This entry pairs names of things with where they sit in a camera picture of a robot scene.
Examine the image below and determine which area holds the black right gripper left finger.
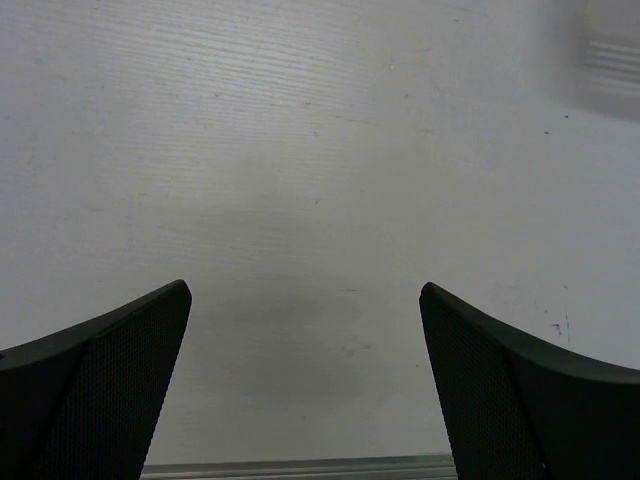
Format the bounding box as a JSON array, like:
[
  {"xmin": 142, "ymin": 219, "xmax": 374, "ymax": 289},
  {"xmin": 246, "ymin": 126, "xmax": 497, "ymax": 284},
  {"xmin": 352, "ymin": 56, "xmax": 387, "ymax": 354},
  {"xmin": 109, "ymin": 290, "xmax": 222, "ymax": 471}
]
[{"xmin": 1, "ymin": 280, "xmax": 191, "ymax": 479}]

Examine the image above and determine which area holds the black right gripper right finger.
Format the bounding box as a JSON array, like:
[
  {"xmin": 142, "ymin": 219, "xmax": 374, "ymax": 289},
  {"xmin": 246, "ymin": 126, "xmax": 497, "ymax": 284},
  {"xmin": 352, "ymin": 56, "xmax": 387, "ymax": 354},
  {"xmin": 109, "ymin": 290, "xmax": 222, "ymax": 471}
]
[{"xmin": 419, "ymin": 283, "xmax": 639, "ymax": 479}]

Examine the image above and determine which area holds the white plastic mesh basket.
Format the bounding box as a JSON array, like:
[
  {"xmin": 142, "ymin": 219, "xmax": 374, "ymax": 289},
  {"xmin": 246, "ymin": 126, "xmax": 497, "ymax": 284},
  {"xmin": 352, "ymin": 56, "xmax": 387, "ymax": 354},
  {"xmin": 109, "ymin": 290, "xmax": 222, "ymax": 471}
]
[{"xmin": 536, "ymin": 0, "xmax": 639, "ymax": 123}]

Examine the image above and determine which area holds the aluminium front rail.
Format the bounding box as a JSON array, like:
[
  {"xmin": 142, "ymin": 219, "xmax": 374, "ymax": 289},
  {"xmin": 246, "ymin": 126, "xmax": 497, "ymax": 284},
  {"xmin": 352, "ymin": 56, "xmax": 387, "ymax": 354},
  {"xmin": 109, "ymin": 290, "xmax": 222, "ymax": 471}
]
[{"xmin": 141, "ymin": 454, "xmax": 457, "ymax": 479}]

